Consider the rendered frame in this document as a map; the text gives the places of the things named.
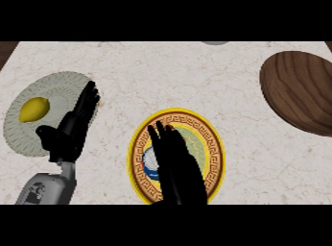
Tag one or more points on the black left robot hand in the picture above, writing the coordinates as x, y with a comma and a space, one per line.
68, 134

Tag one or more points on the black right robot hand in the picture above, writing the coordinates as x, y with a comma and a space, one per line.
178, 166

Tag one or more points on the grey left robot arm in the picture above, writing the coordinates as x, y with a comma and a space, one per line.
51, 187

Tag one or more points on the yellow patterned bowl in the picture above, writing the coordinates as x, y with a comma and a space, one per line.
211, 150

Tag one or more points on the yellow croissant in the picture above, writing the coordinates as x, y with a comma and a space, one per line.
33, 109

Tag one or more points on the pale grey ribbed plate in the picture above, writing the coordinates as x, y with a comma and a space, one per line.
42, 96

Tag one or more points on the round brown wooden board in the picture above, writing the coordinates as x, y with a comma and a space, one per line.
306, 93

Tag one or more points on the grey round object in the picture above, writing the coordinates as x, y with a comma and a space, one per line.
214, 42

